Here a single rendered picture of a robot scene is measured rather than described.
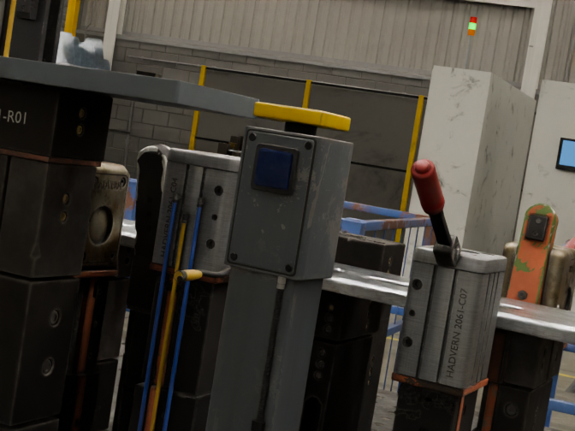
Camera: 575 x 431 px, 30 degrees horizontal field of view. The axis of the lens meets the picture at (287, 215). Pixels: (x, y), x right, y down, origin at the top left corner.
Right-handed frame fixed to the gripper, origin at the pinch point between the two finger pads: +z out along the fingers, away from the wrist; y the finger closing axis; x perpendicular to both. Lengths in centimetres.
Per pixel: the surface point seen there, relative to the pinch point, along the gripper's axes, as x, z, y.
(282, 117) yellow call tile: 25.9, 5.1, 6.2
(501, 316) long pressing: 43, 20, -18
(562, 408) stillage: 50, 65, -211
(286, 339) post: 29.0, 22.1, 6.4
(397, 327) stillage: -10, 64, -289
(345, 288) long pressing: 27.1, 20.7, -21.0
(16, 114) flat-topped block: 1.1, 8.2, 3.2
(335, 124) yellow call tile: 29.6, 4.9, 3.9
